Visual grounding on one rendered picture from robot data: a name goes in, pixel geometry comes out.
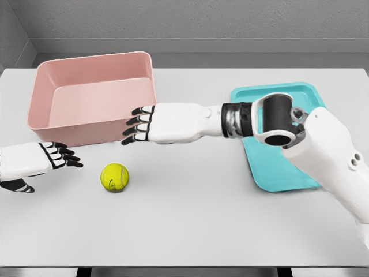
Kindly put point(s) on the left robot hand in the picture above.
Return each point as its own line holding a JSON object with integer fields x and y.
{"x": 27, "y": 160}

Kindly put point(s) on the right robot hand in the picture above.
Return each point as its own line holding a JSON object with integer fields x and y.
{"x": 170, "y": 124}

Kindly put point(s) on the yellow tennis ball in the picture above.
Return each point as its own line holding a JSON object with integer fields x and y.
{"x": 114, "y": 176}

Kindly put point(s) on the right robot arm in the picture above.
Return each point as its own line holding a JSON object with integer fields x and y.
{"x": 288, "y": 127}

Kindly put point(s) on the pink plastic basket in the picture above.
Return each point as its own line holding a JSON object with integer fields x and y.
{"x": 92, "y": 95}

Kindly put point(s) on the blue plastic tray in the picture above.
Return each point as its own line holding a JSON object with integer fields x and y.
{"x": 276, "y": 170}

